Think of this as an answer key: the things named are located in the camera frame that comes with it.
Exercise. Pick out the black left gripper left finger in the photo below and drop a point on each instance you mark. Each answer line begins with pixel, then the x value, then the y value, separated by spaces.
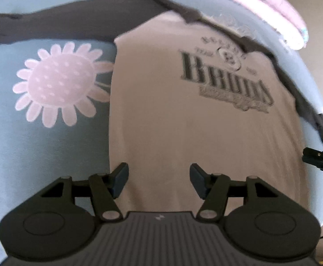
pixel 63 217

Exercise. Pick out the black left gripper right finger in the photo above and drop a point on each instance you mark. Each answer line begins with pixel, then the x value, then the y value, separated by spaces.
pixel 257 219

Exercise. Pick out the white and grey raglan shirt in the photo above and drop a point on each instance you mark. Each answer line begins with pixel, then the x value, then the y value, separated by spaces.
pixel 90 84

